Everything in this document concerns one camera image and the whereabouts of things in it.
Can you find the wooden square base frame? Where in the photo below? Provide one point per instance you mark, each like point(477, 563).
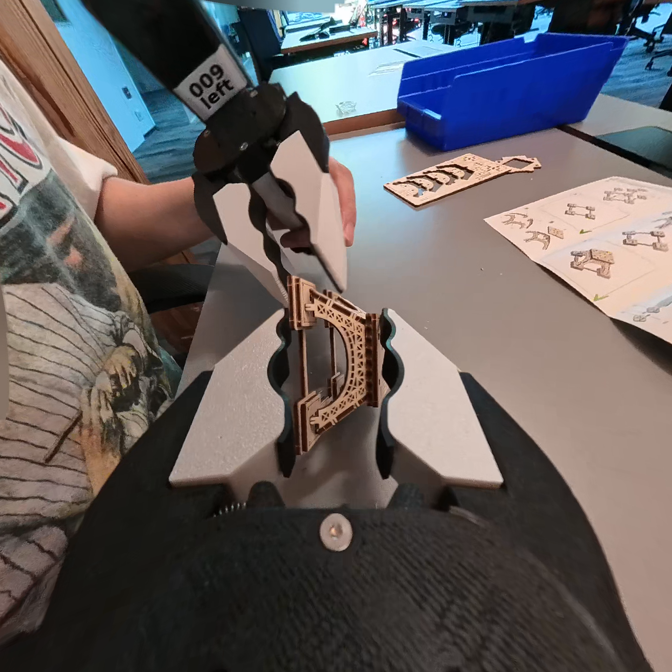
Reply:
point(296, 304)

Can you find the grey desk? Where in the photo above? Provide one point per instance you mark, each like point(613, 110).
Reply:
point(472, 341)

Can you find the printed white T-shirt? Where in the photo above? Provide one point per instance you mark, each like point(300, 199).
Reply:
point(63, 341)

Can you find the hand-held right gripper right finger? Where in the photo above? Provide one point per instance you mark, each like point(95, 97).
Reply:
point(446, 420)

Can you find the paper instruction sheet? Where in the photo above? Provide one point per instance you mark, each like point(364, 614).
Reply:
point(630, 273)

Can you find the black office chair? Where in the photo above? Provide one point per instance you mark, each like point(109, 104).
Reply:
point(656, 31)

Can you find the clear plastic wrapper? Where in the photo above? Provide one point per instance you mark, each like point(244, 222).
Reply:
point(346, 107)

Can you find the wooden laser-cut parts sheet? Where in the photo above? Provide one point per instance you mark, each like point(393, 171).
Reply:
point(488, 168)

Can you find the black chair armrest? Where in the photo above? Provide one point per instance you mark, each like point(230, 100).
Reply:
point(173, 283)

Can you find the person's left forearm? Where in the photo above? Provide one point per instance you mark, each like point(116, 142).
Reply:
point(147, 220)

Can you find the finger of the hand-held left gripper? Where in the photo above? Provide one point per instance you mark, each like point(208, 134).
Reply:
point(320, 210)
point(233, 220)

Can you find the wooden tower arch model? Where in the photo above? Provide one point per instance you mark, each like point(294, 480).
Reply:
point(362, 357)

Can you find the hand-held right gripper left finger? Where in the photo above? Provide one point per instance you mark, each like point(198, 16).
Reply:
point(231, 420)

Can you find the blue plastic bin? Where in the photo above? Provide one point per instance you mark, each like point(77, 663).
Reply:
point(498, 105)

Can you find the grey table with wooden edge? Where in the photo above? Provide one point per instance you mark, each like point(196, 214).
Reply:
point(341, 78)

